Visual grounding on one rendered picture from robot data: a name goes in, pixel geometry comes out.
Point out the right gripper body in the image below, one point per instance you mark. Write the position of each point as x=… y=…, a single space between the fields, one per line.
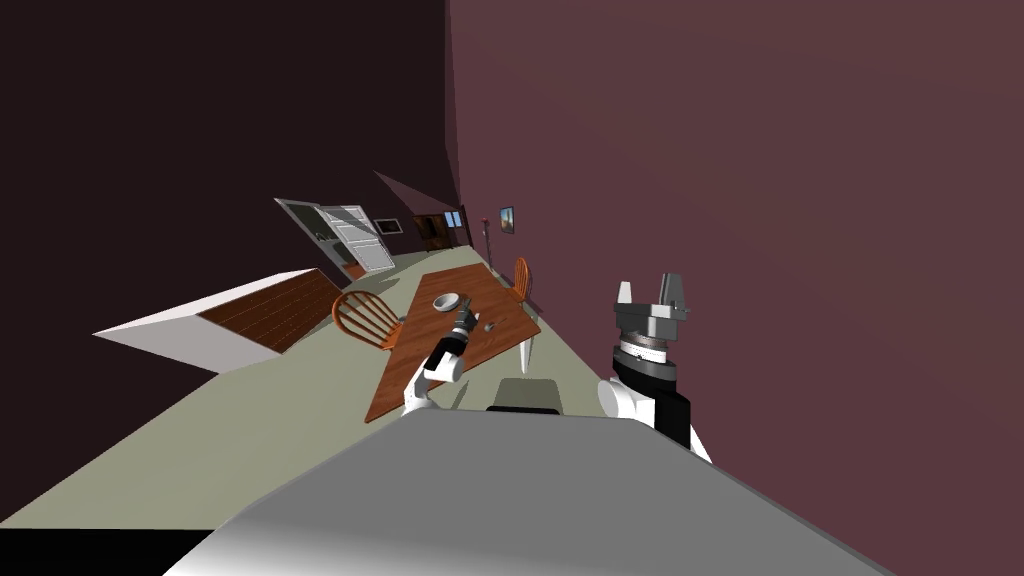
x=650 y=322

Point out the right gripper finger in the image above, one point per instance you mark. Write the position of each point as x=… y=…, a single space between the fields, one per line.
x=672 y=290
x=626 y=293

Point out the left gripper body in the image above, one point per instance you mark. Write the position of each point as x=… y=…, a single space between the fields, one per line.
x=466 y=318

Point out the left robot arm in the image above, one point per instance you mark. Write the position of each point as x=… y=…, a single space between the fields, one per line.
x=442 y=366

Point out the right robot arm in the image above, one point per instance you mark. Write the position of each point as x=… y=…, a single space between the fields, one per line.
x=650 y=390

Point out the white bowl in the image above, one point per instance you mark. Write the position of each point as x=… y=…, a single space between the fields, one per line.
x=446 y=302

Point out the brown wooden table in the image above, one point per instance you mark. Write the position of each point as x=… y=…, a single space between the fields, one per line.
x=436 y=352

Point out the orange wooden chair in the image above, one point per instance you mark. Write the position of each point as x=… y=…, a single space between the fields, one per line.
x=522 y=280
x=364 y=318

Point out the red floor lamp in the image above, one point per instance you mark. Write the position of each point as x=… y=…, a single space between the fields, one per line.
x=486 y=240

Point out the dark wooden cabinet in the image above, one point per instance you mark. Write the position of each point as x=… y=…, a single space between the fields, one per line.
x=433 y=231

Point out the window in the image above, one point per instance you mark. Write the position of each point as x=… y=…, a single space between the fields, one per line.
x=454 y=218

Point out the framed landscape picture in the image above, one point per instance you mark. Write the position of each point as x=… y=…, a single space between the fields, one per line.
x=507 y=219

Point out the dark framed picture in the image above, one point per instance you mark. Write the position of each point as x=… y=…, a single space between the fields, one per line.
x=388 y=226

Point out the white panel door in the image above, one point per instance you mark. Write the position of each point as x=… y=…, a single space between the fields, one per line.
x=360 y=236

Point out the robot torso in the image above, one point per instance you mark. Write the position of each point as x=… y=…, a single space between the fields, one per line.
x=512 y=496

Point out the white block with brown top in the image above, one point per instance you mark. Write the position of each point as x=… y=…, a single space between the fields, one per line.
x=264 y=312

